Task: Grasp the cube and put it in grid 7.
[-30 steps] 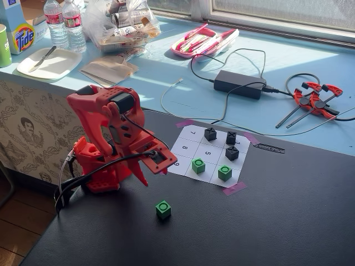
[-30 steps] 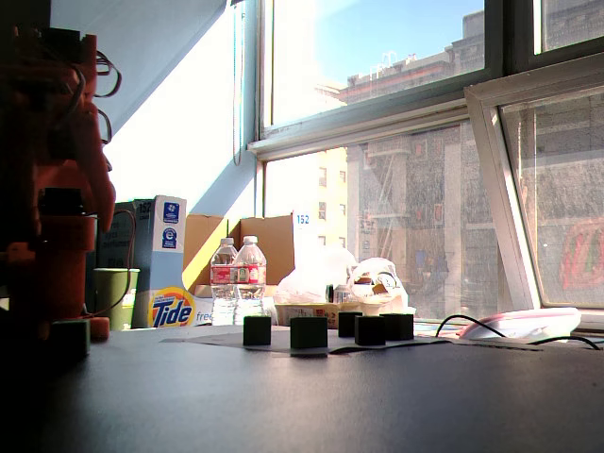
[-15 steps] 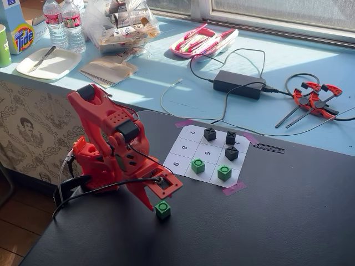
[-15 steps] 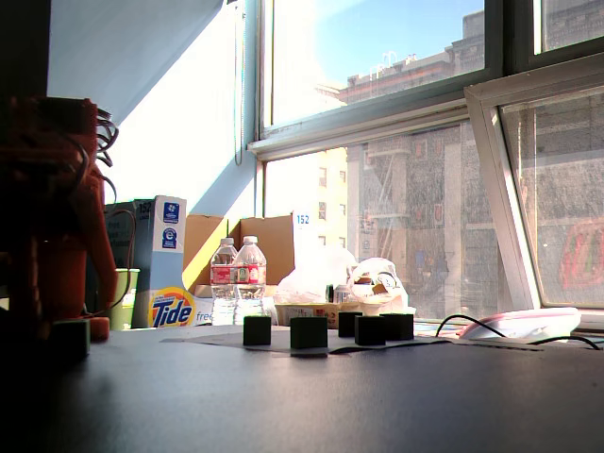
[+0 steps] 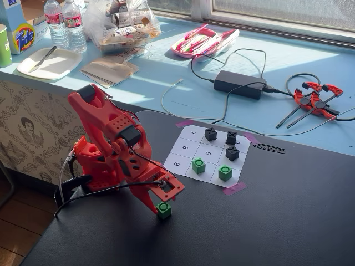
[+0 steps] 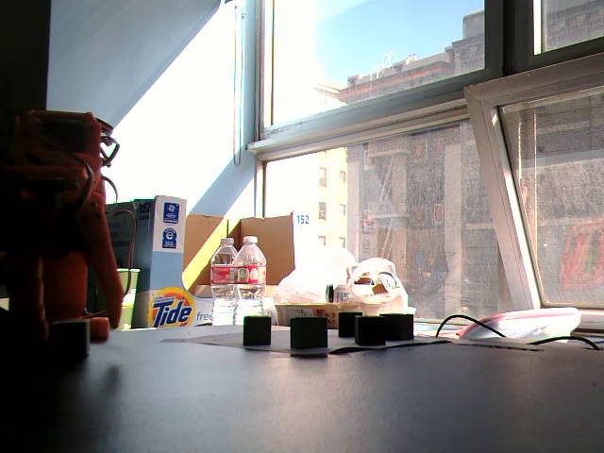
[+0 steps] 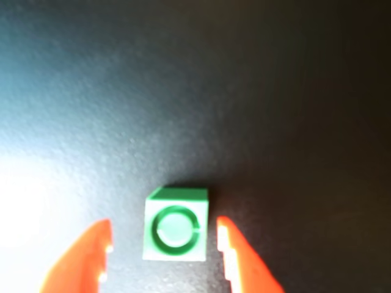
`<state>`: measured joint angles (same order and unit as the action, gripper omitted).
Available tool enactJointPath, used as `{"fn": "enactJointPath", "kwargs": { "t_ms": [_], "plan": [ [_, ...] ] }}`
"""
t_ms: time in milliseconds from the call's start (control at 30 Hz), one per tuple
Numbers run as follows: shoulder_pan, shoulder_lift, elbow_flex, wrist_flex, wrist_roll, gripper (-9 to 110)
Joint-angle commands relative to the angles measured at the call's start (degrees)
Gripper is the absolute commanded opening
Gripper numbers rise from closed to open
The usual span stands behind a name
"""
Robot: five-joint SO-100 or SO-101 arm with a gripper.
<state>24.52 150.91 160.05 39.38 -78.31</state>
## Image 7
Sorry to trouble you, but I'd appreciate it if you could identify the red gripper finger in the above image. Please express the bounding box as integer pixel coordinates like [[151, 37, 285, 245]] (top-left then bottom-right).
[[38, 218, 114, 293], [216, 215, 285, 293]]

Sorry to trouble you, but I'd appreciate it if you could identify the green cube with O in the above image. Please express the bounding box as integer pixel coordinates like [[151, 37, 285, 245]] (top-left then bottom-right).
[[142, 186, 210, 262]]

